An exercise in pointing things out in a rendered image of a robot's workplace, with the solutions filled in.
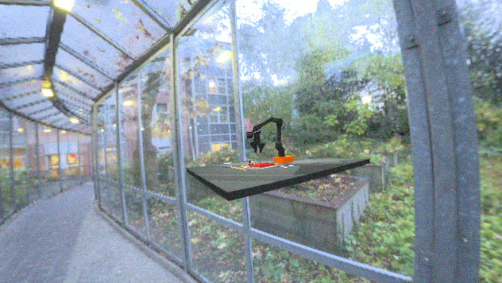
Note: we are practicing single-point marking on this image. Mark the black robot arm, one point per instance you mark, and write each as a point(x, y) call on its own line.
point(278, 144)

